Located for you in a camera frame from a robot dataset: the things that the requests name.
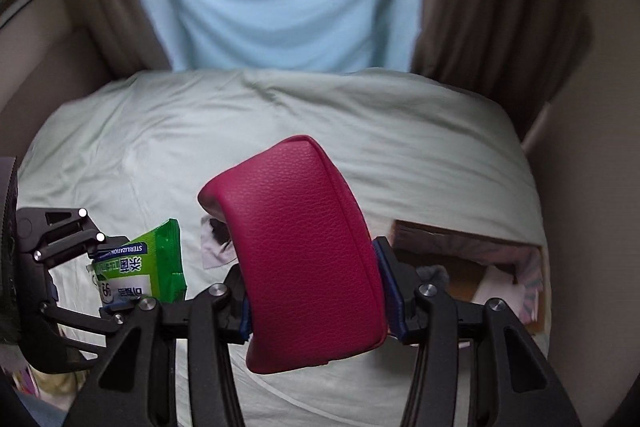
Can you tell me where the right brown curtain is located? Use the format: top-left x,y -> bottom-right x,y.
412,0 -> 589,112

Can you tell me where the grey fluffy sock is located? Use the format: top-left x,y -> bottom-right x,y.
416,265 -> 450,291

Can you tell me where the white textured cloth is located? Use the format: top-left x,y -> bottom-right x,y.
472,265 -> 539,324

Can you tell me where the light green bed sheet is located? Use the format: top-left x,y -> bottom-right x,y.
14,67 -> 551,427

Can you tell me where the green wet wipes pack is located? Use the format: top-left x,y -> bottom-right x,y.
91,219 -> 186,308

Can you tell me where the beige bed headboard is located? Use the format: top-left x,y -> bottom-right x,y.
1,27 -> 115,160

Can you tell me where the pink leather pouch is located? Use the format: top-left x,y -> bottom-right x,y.
198,135 -> 387,374

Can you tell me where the open cardboard box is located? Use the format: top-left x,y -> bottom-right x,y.
386,220 -> 550,352

